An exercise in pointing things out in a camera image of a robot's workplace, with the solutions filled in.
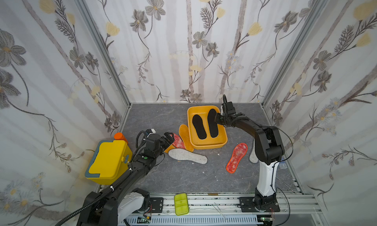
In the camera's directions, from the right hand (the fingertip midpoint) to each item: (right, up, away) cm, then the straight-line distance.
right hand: (217, 115), depth 99 cm
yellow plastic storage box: (-9, +4, +16) cm, 19 cm away
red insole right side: (+14, -23, -6) cm, 28 cm away
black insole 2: (-2, -8, 0) cm, 8 cm away
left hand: (-29, -13, -15) cm, 35 cm away
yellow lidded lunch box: (-60, -24, -24) cm, 69 cm away
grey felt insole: (-23, -25, -8) cm, 35 cm away
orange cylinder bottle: (-62, -13, -9) cm, 64 cm away
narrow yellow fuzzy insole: (-22, -13, +2) cm, 26 cm away
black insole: (-13, -5, +11) cm, 18 cm away
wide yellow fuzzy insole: (-30, -18, -22) cm, 41 cm away
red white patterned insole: (-27, -18, -1) cm, 32 cm away
